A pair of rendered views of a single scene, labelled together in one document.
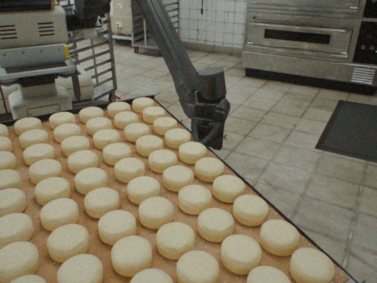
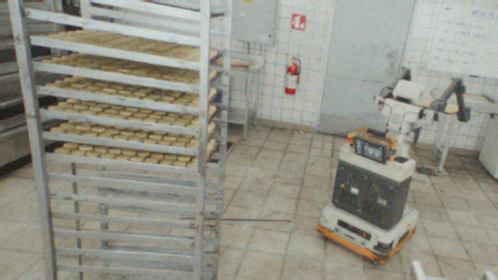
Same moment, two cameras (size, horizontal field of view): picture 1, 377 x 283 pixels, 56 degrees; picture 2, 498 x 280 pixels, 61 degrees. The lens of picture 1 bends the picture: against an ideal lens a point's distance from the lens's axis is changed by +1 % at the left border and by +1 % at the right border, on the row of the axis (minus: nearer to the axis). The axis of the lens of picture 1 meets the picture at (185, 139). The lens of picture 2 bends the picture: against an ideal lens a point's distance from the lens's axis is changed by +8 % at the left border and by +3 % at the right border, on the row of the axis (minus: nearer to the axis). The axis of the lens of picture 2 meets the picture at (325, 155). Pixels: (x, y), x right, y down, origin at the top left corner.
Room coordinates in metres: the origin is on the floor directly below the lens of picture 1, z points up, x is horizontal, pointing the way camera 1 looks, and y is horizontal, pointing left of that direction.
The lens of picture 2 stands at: (3.36, 2.95, 1.81)
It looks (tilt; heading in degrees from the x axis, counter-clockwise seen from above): 21 degrees down; 239
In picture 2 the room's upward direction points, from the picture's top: 9 degrees clockwise
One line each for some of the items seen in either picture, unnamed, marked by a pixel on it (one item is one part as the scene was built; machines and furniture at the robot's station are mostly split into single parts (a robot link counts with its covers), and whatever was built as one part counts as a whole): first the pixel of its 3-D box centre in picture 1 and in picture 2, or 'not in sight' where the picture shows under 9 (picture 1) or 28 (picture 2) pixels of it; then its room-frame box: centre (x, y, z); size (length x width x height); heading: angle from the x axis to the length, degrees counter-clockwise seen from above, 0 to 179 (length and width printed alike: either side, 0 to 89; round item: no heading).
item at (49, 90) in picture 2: not in sight; (124, 100); (3.30, 1.23, 1.32); 0.64 x 0.03 x 0.03; 155
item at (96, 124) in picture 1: (99, 126); not in sight; (0.65, 0.18, 1.01); 0.05 x 0.05 x 0.02
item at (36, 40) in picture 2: not in sight; (121, 53); (3.30, 1.23, 1.50); 0.64 x 0.03 x 0.03; 155
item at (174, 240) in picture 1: (175, 240); not in sight; (0.34, 0.01, 0.99); 0.05 x 0.05 x 0.02
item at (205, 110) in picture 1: (211, 121); not in sight; (0.71, -0.06, 0.99); 0.07 x 0.07 x 0.10; 74
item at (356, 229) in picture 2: not in sight; (354, 228); (1.77, 0.86, 0.23); 0.41 x 0.02 x 0.08; 119
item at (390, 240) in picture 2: not in sight; (369, 221); (1.50, 0.68, 0.16); 0.67 x 0.64 x 0.25; 29
